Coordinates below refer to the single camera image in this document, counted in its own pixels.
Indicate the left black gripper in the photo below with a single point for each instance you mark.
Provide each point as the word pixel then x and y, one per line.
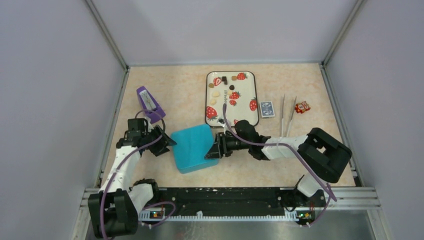
pixel 165 140

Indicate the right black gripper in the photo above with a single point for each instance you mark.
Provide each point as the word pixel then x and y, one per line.
pixel 214 152

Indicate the teal box lid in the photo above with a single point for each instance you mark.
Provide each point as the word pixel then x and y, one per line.
pixel 193 142

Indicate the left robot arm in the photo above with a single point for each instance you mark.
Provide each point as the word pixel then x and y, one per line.
pixel 114 210

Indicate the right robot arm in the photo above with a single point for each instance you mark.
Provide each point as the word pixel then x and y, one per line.
pixel 324 157

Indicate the teal chocolate box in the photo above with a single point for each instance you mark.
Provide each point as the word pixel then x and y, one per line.
pixel 186 166

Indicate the dark square chocolate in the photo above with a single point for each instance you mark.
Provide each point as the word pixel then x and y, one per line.
pixel 225 80

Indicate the purple metronome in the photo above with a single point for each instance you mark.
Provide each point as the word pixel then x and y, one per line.
pixel 151 108

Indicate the strawberry pattern white tray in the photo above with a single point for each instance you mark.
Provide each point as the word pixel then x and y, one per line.
pixel 237 101

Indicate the blue playing card deck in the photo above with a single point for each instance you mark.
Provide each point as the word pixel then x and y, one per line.
pixel 266 109

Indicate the red owl toy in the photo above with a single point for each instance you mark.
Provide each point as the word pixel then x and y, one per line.
pixel 302 107

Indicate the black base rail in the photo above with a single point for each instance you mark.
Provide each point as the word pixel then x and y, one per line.
pixel 233 201

